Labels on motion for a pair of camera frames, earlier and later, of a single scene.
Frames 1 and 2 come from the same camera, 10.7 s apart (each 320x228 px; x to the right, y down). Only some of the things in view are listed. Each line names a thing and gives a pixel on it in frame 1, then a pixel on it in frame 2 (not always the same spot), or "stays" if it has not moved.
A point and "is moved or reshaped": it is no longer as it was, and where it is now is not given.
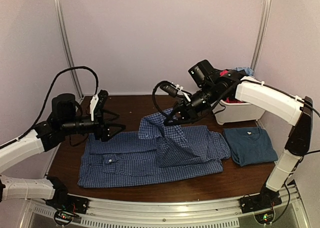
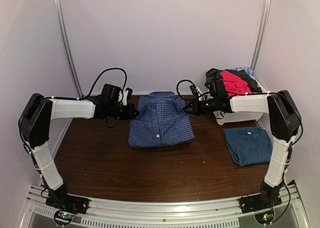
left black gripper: [102, 131] to [131, 108]
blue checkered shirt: [156, 151] is moved or reshaped
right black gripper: [185, 114] to [193, 104]
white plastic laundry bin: [227, 112] stays
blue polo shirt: [249, 145] stays
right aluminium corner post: [262, 30] stays
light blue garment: [247, 70] stays
